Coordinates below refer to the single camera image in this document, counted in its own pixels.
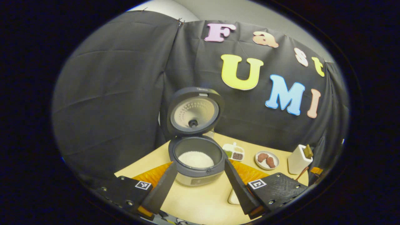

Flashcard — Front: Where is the grey rice cooker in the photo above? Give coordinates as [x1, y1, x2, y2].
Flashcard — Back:
[166, 87, 226, 187]

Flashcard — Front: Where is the round white plate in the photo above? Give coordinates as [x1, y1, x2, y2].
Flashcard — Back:
[255, 151, 280, 170]

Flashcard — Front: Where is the white rice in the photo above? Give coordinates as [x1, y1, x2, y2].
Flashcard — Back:
[177, 151, 215, 168]

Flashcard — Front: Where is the white divided bean dish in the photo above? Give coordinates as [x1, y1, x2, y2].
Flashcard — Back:
[222, 142, 245, 162]

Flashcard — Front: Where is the black backdrop cloth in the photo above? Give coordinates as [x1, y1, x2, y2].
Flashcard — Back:
[52, 11, 349, 188]

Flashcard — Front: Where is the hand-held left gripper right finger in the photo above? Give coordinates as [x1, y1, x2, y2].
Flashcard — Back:
[224, 158, 310, 219]

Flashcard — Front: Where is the brown wooden spoon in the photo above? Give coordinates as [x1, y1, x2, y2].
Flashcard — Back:
[295, 167, 310, 182]

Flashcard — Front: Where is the white toaster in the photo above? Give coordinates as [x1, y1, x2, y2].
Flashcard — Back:
[287, 144, 313, 175]

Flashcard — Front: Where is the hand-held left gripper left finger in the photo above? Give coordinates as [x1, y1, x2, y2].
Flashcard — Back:
[94, 162, 178, 221]

